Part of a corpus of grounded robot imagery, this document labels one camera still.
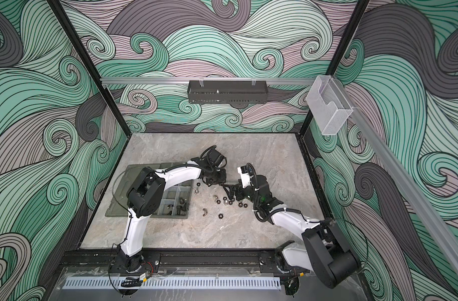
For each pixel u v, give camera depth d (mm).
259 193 645
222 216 856
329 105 779
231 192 755
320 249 414
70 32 769
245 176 748
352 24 748
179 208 871
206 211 873
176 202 892
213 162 767
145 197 534
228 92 931
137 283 713
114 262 728
